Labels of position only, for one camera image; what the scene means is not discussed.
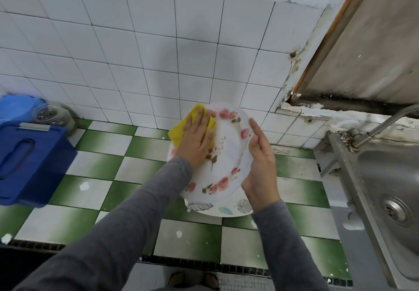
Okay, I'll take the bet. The person's right hand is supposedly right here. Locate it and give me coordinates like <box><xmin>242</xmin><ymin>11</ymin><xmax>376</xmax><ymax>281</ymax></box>
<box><xmin>241</xmin><ymin>117</ymin><xmax>282</xmax><ymax>213</ymax></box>

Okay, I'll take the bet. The person's left hand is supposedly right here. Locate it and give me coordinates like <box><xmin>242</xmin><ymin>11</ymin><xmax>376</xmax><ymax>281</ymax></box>
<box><xmin>174</xmin><ymin>107</ymin><xmax>218</xmax><ymax>169</ymax></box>

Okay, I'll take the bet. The rose plate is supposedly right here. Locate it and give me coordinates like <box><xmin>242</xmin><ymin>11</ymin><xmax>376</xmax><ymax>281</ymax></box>
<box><xmin>172</xmin><ymin>107</ymin><xmax>255</xmax><ymax>198</ymax></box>

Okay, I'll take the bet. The person's right forearm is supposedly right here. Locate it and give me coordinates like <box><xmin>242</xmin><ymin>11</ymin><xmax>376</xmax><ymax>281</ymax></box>
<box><xmin>252</xmin><ymin>199</ymin><xmax>331</xmax><ymax>291</ymax></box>

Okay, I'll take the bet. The person's black shoe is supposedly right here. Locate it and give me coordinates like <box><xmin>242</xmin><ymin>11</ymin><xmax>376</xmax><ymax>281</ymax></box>
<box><xmin>202</xmin><ymin>272</ymin><xmax>221</xmax><ymax>290</ymax></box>
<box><xmin>167</xmin><ymin>271</ymin><xmax>188</xmax><ymax>288</ymax></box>

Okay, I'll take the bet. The stainless steel sink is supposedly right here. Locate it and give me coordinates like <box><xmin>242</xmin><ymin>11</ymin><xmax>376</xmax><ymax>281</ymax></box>
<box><xmin>327</xmin><ymin>131</ymin><xmax>419</xmax><ymax>291</ymax></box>

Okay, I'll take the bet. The metal faucet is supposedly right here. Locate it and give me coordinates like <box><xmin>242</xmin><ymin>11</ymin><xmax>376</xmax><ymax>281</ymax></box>
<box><xmin>350</xmin><ymin>103</ymin><xmax>419</xmax><ymax>151</ymax></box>

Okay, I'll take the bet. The glass jar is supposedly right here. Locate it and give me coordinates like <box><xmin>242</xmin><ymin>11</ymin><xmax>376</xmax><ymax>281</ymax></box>
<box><xmin>34</xmin><ymin>103</ymin><xmax>77</xmax><ymax>134</ymax></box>

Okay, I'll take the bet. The blue plastic box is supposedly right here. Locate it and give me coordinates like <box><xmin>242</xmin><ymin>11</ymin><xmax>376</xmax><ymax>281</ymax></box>
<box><xmin>0</xmin><ymin>123</ymin><xmax>78</xmax><ymax>208</ymax></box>

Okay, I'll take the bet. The blue plastic bowl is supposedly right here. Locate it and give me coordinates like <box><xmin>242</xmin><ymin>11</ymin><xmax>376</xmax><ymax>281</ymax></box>
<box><xmin>0</xmin><ymin>95</ymin><xmax>48</xmax><ymax>126</ymax></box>

